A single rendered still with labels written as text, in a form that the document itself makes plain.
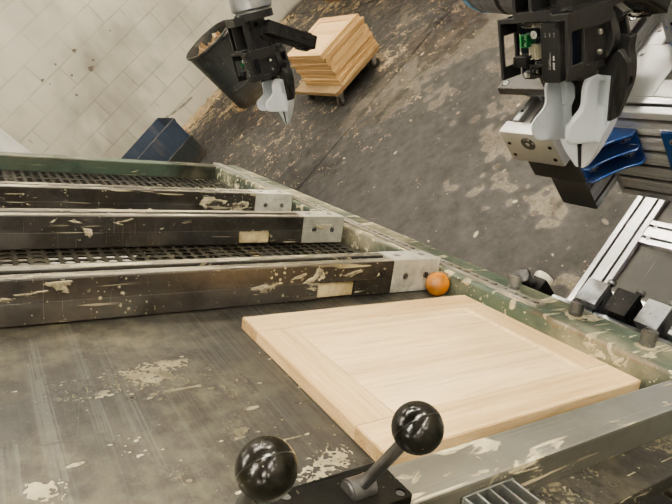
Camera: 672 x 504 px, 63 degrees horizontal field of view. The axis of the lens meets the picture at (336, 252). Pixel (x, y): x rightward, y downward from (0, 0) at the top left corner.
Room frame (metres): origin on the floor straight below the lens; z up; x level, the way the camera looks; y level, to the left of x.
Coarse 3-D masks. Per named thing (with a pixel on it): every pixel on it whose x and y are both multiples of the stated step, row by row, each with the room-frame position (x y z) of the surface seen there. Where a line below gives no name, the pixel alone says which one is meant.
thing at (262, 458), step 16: (256, 448) 0.23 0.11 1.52; (272, 448) 0.23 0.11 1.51; (288, 448) 0.23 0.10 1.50; (240, 464) 0.23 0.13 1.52; (256, 464) 0.22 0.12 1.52; (272, 464) 0.22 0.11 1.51; (288, 464) 0.22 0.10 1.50; (240, 480) 0.23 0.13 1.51; (256, 480) 0.22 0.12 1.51; (272, 480) 0.21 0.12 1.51; (288, 480) 0.22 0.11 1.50; (240, 496) 0.25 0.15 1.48; (256, 496) 0.22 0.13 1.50; (272, 496) 0.21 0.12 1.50
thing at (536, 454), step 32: (576, 416) 0.34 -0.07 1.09; (608, 416) 0.33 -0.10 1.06; (640, 416) 0.31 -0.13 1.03; (448, 448) 0.32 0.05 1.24; (480, 448) 0.31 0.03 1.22; (512, 448) 0.30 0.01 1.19; (544, 448) 0.30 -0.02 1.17; (576, 448) 0.29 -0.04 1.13; (608, 448) 0.30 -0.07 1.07; (416, 480) 0.29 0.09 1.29; (448, 480) 0.28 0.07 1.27; (480, 480) 0.27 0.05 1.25; (544, 480) 0.28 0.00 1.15
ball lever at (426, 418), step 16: (416, 400) 0.26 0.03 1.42; (400, 416) 0.25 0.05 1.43; (416, 416) 0.24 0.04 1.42; (432, 416) 0.24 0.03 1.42; (400, 432) 0.24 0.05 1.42; (416, 432) 0.23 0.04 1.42; (432, 432) 0.23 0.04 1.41; (400, 448) 0.25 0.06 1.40; (416, 448) 0.23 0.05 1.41; (432, 448) 0.23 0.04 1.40; (384, 464) 0.26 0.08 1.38; (352, 480) 0.28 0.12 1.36; (368, 480) 0.27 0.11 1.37; (352, 496) 0.27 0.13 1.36; (368, 496) 0.27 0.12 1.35
